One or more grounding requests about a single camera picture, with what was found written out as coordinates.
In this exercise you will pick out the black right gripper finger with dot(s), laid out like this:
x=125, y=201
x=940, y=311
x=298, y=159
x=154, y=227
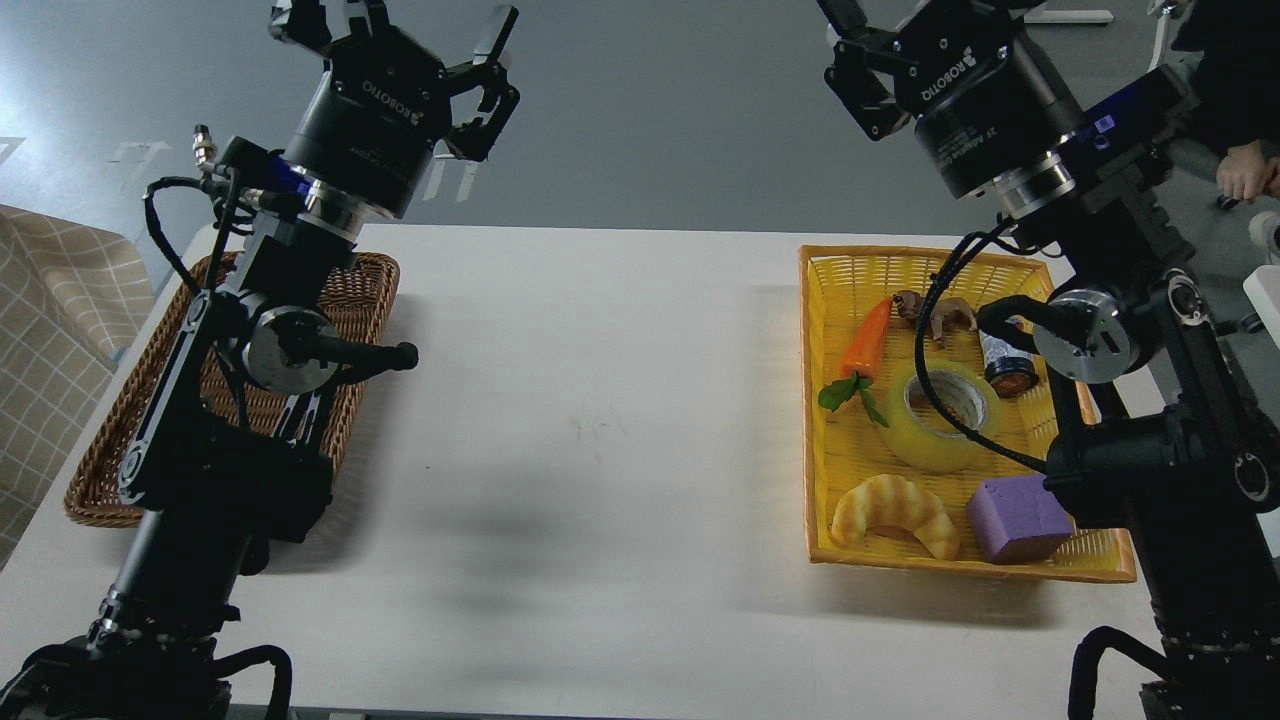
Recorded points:
x=987, y=11
x=862, y=54

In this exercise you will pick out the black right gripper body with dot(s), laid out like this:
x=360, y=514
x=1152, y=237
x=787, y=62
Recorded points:
x=985, y=96

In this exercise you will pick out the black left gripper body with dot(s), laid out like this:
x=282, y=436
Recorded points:
x=374, y=119

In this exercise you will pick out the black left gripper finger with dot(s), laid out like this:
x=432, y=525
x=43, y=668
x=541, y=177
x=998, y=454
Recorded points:
x=305, y=23
x=474, y=138

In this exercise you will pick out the yellow tape roll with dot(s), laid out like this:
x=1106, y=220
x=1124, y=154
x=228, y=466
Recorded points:
x=918, y=435

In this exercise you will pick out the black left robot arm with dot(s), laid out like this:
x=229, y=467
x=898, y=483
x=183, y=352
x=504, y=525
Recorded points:
x=228, y=455

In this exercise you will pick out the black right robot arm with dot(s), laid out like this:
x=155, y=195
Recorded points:
x=1158, y=434

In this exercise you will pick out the person's hand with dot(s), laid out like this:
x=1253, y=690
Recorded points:
x=1245, y=173

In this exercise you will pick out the white floor stand base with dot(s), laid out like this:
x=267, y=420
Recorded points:
x=1057, y=17

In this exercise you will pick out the brown wicker basket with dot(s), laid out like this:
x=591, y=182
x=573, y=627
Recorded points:
x=357, y=302

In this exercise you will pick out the brown toy animal figure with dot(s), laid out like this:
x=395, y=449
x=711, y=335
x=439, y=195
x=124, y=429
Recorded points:
x=953, y=312

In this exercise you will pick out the small blue white can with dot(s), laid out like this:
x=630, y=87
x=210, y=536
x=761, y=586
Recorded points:
x=1009, y=370

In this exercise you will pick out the orange toy carrot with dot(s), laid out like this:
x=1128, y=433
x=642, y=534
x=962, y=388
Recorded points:
x=861, y=366

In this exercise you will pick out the yellow plastic basket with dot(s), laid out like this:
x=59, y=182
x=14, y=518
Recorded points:
x=839, y=285

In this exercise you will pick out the beige checkered cloth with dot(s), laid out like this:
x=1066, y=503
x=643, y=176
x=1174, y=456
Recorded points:
x=73, y=297

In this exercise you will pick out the toy croissant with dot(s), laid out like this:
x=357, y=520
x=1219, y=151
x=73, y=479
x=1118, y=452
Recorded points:
x=888, y=500

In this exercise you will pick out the purple foam block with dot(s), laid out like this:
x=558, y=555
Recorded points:
x=1016, y=520

